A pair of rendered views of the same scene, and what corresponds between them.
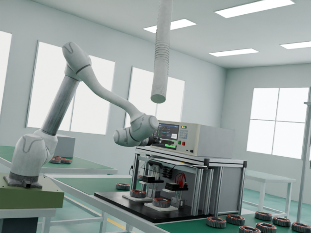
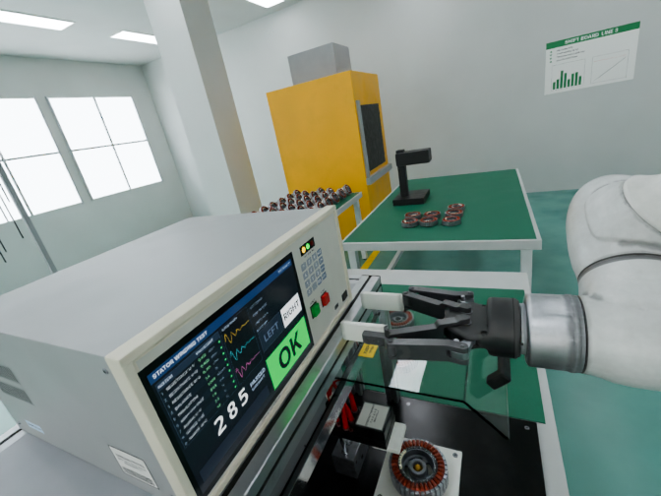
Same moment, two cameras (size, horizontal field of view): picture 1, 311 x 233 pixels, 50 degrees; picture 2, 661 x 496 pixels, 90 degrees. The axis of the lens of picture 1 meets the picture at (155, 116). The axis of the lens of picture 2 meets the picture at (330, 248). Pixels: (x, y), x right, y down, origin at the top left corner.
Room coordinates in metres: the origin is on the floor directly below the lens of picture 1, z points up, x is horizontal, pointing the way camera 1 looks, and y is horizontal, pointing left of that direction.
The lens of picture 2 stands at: (2.35, 0.28, 1.46)
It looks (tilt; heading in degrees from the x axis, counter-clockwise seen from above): 20 degrees down; 249
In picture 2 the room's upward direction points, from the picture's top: 11 degrees counter-clockwise
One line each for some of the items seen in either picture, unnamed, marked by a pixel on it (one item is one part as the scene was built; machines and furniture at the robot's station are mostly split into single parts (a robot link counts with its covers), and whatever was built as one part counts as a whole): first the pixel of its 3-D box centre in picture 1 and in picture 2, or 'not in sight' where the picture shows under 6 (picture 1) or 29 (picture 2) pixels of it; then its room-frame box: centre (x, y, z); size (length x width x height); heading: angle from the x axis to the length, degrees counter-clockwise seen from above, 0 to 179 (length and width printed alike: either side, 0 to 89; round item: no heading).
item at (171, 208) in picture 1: (160, 206); (419, 477); (2.11, -0.11, 0.78); 0.15 x 0.15 x 0.01; 40
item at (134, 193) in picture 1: (138, 193); not in sight; (2.29, 0.05, 0.80); 0.11 x 0.11 x 0.04
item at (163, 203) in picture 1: (161, 202); (418, 468); (2.11, -0.11, 0.80); 0.11 x 0.11 x 0.04
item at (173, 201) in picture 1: (177, 202); (350, 450); (2.20, -0.22, 0.80); 0.07 x 0.05 x 0.06; 40
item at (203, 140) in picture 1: (192, 138); (193, 306); (2.40, -0.28, 1.22); 0.44 x 0.39 x 0.20; 40
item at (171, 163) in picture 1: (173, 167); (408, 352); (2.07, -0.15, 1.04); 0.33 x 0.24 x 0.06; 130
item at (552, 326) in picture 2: (141, 138); (547, 331); (2.01, 0.07, 1.18); 0.09 x 0.06 x 0.09; 40
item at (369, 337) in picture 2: not in sight; (379, 342); (2.18, -0.04, 1.18); 0.05 x 0.03 x 0.01; 130
